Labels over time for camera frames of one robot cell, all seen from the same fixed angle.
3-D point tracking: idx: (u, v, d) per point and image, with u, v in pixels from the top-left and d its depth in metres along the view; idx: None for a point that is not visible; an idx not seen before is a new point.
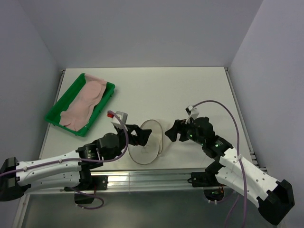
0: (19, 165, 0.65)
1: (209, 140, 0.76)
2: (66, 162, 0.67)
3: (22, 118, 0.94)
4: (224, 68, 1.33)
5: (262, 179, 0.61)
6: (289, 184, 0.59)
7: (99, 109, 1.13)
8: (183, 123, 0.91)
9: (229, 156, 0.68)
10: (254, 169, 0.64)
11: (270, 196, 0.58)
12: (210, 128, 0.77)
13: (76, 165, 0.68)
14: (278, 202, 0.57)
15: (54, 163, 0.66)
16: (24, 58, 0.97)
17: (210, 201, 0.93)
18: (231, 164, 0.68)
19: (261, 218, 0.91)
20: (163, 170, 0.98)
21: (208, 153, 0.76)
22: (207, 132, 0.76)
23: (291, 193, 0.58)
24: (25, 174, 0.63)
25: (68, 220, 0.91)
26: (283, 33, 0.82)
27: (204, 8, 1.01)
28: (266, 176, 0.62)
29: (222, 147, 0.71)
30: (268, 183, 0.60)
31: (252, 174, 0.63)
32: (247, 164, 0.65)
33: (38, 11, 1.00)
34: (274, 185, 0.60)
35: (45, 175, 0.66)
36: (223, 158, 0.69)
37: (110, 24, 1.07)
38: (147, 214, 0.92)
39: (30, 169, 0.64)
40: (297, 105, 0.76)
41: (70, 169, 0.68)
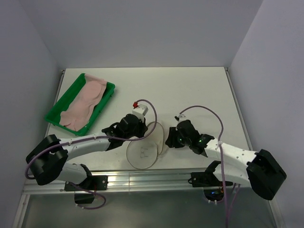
0: (62, 140, 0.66)
1: (194, 139, 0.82)
2: (100, 138, 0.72)
3: (21, 118, 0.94)
4: (224, 68, 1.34)
5: (241, 155, 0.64)
6: (267, 152, 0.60)
7: (99, 109, 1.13)
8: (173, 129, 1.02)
9: (211, 145, 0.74)
10: (233, 149, 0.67)
11: (249, 165, 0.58)
12: (191, 127, 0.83)
13: (107, 141, 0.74)
14: (257, 169, 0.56)
15: (90, 138, 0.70)
16: (24, 58, 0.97)
17: (210, 201, 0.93)
18: (213, 151, 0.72)
19: (261, 218, 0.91)
20: (163, 169, 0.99)
21: (195, 150, 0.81)
22: (189, 131, 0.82)
23: (272, 160, 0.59)
24: (71, 147, 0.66)
25: (68, 220, 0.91)
26: (283, 33, 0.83)
27: (204, 8, 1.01)
28: (245, 152, 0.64)
29: (204, 141, 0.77)
30: (246, 156, 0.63)
31: (232, 153, 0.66)
32: (226, 147, 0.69)
33: (38, 12, 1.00)
34: (252, 156, 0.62)
35: (83, 149, 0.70)
36: (207, 148, 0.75)
37: (110, 24, 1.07)
38: (147, 214, 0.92)
39: (74, 143, 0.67)
40: (297, 105, 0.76)
41: (102, 145, 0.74)
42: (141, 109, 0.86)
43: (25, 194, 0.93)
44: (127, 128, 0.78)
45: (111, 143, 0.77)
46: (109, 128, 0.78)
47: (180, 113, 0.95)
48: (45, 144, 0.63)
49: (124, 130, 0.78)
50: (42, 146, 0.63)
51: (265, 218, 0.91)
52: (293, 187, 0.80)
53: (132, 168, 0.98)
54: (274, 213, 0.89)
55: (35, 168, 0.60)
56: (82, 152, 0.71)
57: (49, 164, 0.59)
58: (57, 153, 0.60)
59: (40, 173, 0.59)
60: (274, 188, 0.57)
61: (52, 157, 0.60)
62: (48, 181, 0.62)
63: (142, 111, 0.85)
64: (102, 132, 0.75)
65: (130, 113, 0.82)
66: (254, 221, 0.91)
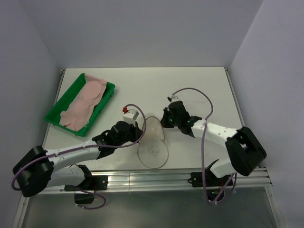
0: (48, 151, 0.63)
1: (183, 119, 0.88)
2: (90, 147, 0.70)
3: (21, 118, 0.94)
4: (224, 68, 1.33)
5: (223, 131, 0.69)
6: (248, 129, 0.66)
7: (99, 109, 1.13)
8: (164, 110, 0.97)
9: (198, 124, 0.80)
10: (217, 127, 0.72)
11: (228, 139, 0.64)
12: (182, 106, 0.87)
13: (97, 150, 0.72)
14: (235, 143, 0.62)
15: (79, 148, 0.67)
16: (24, 58, 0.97)
17: (210, 202, 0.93)
18: (200, 129, 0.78)
19: (261, 218, 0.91)
20: (163, 169, 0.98)
21: (183, 130, 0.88)
22: (178, 112, 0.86)
23: (252, 137, 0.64)
24: (57, 159, 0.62)
25: (68, 220, 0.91)
26: (283, 33, 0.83)
27: (204, 8, 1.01)
28: (228, 129, 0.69)
29: (193, 121, 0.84)
30: (227, 133, 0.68)
31: (216, 130, 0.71)
32: (212, 125, 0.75)
33: (38, 12, 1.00)
34: (233, 132, 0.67)
35: (71, 160, 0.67)
36: (194, 128, 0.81)
37: (110, 24, 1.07)
38: (147, 214, 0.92)
39: (61, 155, 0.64)
40: (298, 105, 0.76)
41: (91, 155, 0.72)
42: (131, 114, 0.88)
43: None
44: (117, 136, 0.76)
45: (101, 151, 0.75)
46: (99, 136, 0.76)
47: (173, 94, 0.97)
48: (33, 155, 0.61)
49: (115, 139, 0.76)
50: (30, 156, 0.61)
51: (265, 218, 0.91)
52: (293, 187, 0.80)
53: (132, 168, 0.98)
54: (274, 213, 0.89)
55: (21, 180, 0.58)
56: (71, 163, 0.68)
57: (35, 176, 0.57)
58: (43, 165, 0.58)
59: (24, 186, 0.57)
60: (252, 164, 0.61)
61: (39, 169, 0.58)
62: (34, 193, 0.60)
63: (133, 116, 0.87)
64: (93, 141, 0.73)
65: (121, 121, 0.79)
66: (254, 220, 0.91)
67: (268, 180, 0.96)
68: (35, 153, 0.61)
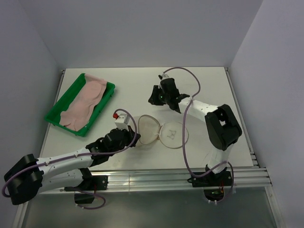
0: (39, 161, 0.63)
1: (172, 96, 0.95)
2: (82, 156, 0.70)
3: (21, 118, 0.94)
4: (224, 68, 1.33)
5: (205, 108, 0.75)
6: (228, 107, 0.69)
7: (99, 109, 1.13)
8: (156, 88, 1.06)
9: (185, 102, 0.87)
10: (201, 104, 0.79)
11: (208, 114, 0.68)
12: (172, 84, 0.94)
13: (90, 158, 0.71)
14: (213, 116, 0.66)
15: (71, 157, 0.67)
16: (24, 58, 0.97)
17: (210, 201, 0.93)
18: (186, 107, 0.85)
19: (261, 218, 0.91)
20: (164, 169, 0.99)
21: (172, 106, 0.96)
22: (168, 88, 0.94)
23: (230, 114, 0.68)
24: (48, 168, 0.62)
25: (68, 220, 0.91)
26: (283, 33, 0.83)
27: (204, 7, 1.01)
28: (210, 106, 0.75)
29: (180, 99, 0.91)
30: (208, 109, 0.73)
31: (199, 107, 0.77)
32: (197, 102, 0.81)
33: (38, 12, 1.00)
34: (213, 108, 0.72)
35: (62, 169, 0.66)
36: (180, 104, 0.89)
37: (109, 24, 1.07)
38: (147, 215, 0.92)
39: (52, 164, 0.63)
40: (298, 105, 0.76)
41: (83, 163, 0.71)
42: (121, 118, 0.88)
43: None
44: (110, 143, 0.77)
45: (95, 159, 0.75)
46: (93, 143, 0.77)
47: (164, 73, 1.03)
48: (23, 164, 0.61)
49: (108, 147, 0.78)
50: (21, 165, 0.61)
51: (265, 218, 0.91)
52: (293, 187, 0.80)
53: (132, 168, 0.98)
54: (274, 213, 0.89)
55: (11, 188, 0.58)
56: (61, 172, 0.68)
57: (24, 185, 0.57)
58: (33, 174, 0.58)
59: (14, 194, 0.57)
60: (227, 137, 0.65)
61: (29, 178, 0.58)
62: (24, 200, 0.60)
63: (123, 120, 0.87)
64: (86, 149, 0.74)
65: (115, 129, 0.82)
66: (254, 220, 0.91)
67: (269, 180, 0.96)
68: (26, 162, 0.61)
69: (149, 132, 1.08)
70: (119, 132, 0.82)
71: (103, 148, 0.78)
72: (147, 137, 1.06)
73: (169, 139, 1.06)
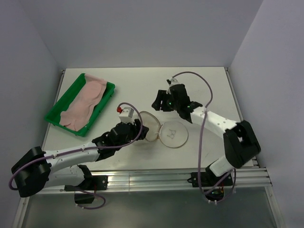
0: (46, 153, 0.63)
1: (183, 104, 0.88)
2: (89, 150, 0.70)
3: (21, 118, 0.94)
4: (224, 68, 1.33)
5: (223, 122, 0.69)
6: (247, 124, 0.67)
7: (99, 109, 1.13)
8: (165, 93, 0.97)
9: (197, 111, 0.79)
10: (218, 117, 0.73)
11: (227, 131, 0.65)
12: (184, 91, 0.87)
13: (96, 152, 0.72)
14: (232, 134, 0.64)
15: (77, 150, 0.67)
16: (24, 58, 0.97)
17: (210, 201, 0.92)
18: (199, 117, 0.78)
19: (261, 219, 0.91)
20: (163, 169, 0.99)
21: (182, 115, 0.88)
22: (179, 95, 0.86)
23: (250, 132, 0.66)
24: (55, 160, 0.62)
25: (68, 220, 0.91)
26: (283, 33, 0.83)
27: (204, 7, 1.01)
28: (228, 120, 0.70)
29: (193, 108, 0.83)
30: (227, 124, 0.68)
31: (215, 120, 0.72)
32: (212, 114, 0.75)
33: (38, 12, 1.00)
34: (233, 125, 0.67)
35: (69, 162, 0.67)
36: (192, 114, 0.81)
37: (109, 24, 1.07)
38: (147, 215, 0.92)
39: (60, 156, 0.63)
40: (297, 105, 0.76)
41: (89, 157, 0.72)
42: (125, 112, 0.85)
43: None
44: (117, 138, 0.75)
45: (101, 154, 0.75)
46: (99, 137, 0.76)
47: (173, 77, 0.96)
48: (29, 156, 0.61)
49: (115, 142, 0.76)
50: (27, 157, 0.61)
51: (265, 218, 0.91)
52: (293, 187, 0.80)
53: (132, 168, 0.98)
54: (274, 213, 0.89)
55: (18, 181, 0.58)
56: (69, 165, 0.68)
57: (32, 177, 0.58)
58: (41, 166, 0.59)
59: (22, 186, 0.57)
60: (245, 156, 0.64)
61: (36, 171, 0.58)
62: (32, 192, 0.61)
63: (127, 113, 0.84)
64: (92, 143, 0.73)
65: (121, 123, 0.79)
66: (254, 220, 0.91)
67: (268, 180, 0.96)
68: (32, 155, 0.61)
69: (148, 131, 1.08)
70: (126, 126, 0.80)
71: (109, 142, 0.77)
72: (147, 137, 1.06)
73: (169, 138, 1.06)
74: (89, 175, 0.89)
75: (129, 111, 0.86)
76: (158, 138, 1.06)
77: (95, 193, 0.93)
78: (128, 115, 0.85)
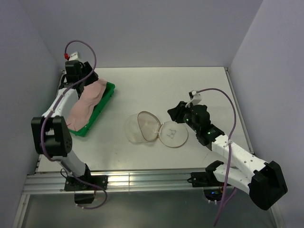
0: (45, 115, 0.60)
1: (203, 128, 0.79)
2: (67, 91, 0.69)
3: (21, 118, 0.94)
4: (224, 67, 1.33)
5: (250, 160, 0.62)
6: (278, 165, 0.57)
7: (99, 109, 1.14)
8: (183, 106, 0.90)
9: (219, 141, 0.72)
10: (243, 152, 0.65)
11: (256, 174, 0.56)
12: (207, 115, 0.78)
13: (73, 90, 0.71)
14: (263, 181, 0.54)
15: (60, 98, 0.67)
16: (24, 58, 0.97)
17: (210, 201, 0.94)
18: (221, 148, 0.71)
19: (261, 218, 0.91)
20: (163, 169, 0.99)
21: (201, 140, 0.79)
22: (203, 120, 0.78)
23: (281, 174, 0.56)
24: (57, 112, 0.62)
25: (67, 220, 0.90)
26: (282, 32, 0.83)
27: (204, 7, 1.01)
28: (255, 158, 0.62)
29: (214, 135, 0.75)
30: (255, 163, 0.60)
31: (242, 156, 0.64)
32: (236, 148, 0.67)
33: (38, 12, 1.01)
34: (261, 166, 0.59)
35: (66, 109, 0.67)
36: (214, 143, 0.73)
37: (110, 24, 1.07)
38: (146, 215, 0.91)
39: (56, 109, 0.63)
40: (297, 105, 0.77)
41: (74, 95, 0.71)
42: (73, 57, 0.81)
43: (25, 194, 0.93)
44: (76, 71, 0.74)
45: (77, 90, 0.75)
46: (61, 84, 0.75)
47: (196, 91, 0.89)
48: (36, 128, 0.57)
49: (76, 74, 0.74)
50: (36, 132, 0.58)
51: (265, 219, 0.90)
52: (293, 187, 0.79)
53: (131, 168, 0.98)
54: (274, 213, 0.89)
55: (52, 150, 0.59)
56: (67, 112, 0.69)
57: (58, 135, 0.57)
58: (53, 121, 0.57)
59: (60, 148, 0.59)
60: (272, 200, 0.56)
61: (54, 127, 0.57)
62: (70, 146, 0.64)
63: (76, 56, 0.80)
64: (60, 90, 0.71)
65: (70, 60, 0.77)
66: (255, 221, 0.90)
67: None
68: (37, 124, 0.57)
69: (148, 130, 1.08)
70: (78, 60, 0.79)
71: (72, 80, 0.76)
72: (147, 136, 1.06)
73: (169, 138, 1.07)
74: (86, 166, 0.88)
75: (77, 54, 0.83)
76: (158, 138, 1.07)
77: (100, 185, 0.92)
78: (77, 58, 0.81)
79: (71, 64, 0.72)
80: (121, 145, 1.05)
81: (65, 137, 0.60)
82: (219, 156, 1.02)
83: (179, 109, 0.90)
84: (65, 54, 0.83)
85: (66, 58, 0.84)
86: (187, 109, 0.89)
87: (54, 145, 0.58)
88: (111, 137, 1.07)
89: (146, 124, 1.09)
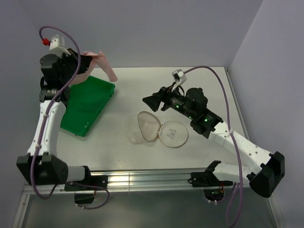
0: (31, 149, 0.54)
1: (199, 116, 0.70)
2: (52, 109, 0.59)
3: (21, 118, 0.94)
4: (224, 67, 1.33)
5: (254, 153, 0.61)
6: (282, 155, 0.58)
7: (99, 109, 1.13)
8: (169, 91, 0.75)
9: (219, 129, 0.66)
10: (246, 142, 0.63)
11: (263, 169, 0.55)
12: (205, 101, 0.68)
13: (58, 103, 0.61)
14: (271, 175, 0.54)
15: (44, 122, 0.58)
16: (23, 58, 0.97)
17: (210, 201, 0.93)
18: (222, 138, 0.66)
19: (261, 219, 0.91)
20: (162, 169, 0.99)
21: (196, 129, 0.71)
22: (200, 107, 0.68)
23: (283, 164, 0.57)
24: (44, 145, 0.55)
25: (68, 220, 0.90)
26: (283, 32, 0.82)
27: (204, 7, 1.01)
28: (259, 149, 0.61)
29: (212, 122, 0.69)
30: (260, 156, 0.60)
31: (245, 147, 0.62)
32: (238, 137, 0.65)
33: (38, 12, 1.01)
34: (267, 157, 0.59)
35: (55, 131, 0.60)
36: (213, 133, 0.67)
37: (109, 24, 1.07)
38: (147, 214, 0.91)
39: (42, 141, 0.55)
40: (296, 105, 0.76)
41: (61, 111, 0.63)
42: (53, 42, 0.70)
43: (25, 194, 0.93)
44: (56, 73, 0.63)
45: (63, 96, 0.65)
46: (43, 89, 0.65)
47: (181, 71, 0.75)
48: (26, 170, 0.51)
49: (58, 77, 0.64)
50: (25, 172, 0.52)
51: (265, 219, 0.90)
52: (293, 187, 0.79)
53: (131, 168, 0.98)
54: (275, 213, 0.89)
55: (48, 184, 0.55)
56: (56, 134, 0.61)
57: (52, 174, 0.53)
58: (44, 163, 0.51)
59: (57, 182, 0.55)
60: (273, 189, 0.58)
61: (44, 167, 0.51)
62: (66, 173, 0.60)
63: (56, 41, 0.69)
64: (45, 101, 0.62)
65: (48, 54, 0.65)
66: (255, 221, 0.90)
67: None
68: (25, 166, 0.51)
69: (148, 131, 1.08)
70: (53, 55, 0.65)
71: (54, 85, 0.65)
72: (147, 136, 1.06)
73: (169, 138, 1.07)
74: (86, 167, 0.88)
75: (58, 40, 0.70)
76: (158, 138, 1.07)
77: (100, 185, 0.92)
78: (59, 44, 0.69)
79: (46, 70, 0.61)
80: (121, 145, 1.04)
81: (60, 172, 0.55)
82: (219, 156, 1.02)
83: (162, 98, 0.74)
84: (43, 40, 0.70)
85: (44, 43, 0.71)
86: (175, 94, 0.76)
87: (50, 181, 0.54)
88: (111, 137, 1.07)
89: (146, 124, 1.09)
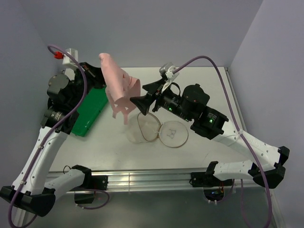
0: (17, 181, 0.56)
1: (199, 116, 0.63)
2: (47, 140, 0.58)
3: (21, 118, 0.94)
4: (224, 68, 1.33)
5: (266, 151, 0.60)
6: (288, 149, 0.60)
7: (99, 109, 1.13)
8: (159, 94, 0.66)
9: (227, 130, 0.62)
10: (256, 141, 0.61)
11: (279, 169, 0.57)
12: (206, 99, 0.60)
13: (56, 134, 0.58)
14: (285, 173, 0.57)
15: (37, 155, 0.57)
16: (23, 57, 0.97)
17: (210, 201, 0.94)
18: (231, 140, 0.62)
19: (261, 218, 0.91)
20: (162, 169, 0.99)
21: (200, 131, 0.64)
22: (200, 107, 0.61)
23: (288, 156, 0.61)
24: (28, 183, 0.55)
25: (68, 220, 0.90)
26: (283, 32, 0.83)
27: (204, 7, 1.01)
28: (268, 147, 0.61)
29: (215, 122, 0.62)
30: (271, 154, 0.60)
31: (257, 147, 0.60)
32: (248, 137, 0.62)
33: (38, 11, 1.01)
34: (278, 155, 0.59)
35: (48, 162, 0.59)
36: (222, 136, 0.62)
37: (109, 24, 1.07)
38: (147, 214, 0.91)
39: (28, 175, 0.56)
40: (296, 106, 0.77)
41: (60, 141, 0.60)
42: (65, 58, 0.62)
43: None
44: (63, 98, 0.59)
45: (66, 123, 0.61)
46: (48, 111, 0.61)
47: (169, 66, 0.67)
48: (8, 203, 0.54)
49: (64, 102, 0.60)
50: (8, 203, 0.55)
51: (265, 219, 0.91)
52: (292, 187, 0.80)
53: (132, 168, 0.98)
54: (274, 213, 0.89)
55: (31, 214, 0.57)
56: (49, 165, 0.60)
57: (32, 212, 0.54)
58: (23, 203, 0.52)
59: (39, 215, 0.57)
60: None
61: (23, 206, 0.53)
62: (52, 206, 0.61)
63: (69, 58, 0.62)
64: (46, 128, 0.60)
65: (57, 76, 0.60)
66: (254, 220, 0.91)
67: None
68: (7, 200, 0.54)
69: (149, 130, 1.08)
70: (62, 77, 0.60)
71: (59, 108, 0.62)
72: (147, 136, 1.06)
73: (169, 138, 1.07)
74: (88, 169, 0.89)
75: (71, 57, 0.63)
76: (158, 138, 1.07)
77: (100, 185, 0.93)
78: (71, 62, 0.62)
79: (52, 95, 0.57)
80: (121, 145, 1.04)
81: (40, 209, 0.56)
82: (219, 156, 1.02)
83: (148, 97, 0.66)
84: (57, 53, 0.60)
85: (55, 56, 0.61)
86: (166, 93, 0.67)
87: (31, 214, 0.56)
88: (111, 137, 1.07)
89: (146, 124, 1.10)
